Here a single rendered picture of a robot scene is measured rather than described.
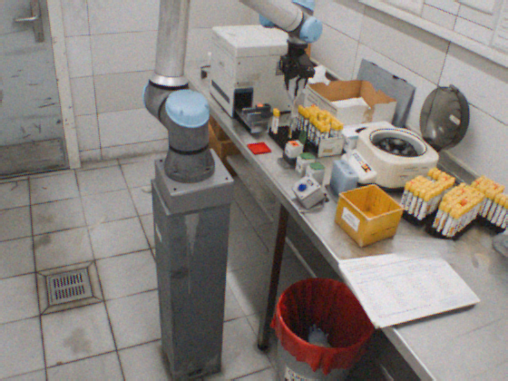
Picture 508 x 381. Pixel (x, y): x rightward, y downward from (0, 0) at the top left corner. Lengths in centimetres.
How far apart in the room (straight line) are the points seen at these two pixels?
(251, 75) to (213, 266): 76
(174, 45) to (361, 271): 79
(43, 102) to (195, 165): 187
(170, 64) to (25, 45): 170
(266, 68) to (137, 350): 130
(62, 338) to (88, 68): 166
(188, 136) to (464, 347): 87
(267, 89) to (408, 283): 102
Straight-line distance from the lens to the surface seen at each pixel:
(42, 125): 316
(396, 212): 134
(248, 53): 184
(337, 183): 149
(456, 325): 122
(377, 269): 126
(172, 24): 134
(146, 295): 234
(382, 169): 156
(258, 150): 170
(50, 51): 298
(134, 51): 311
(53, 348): 221
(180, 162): 135
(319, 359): 165
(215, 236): 148
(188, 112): 127
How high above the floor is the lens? 170
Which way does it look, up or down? 34 degrees down
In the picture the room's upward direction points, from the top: 6 degrees clockwise
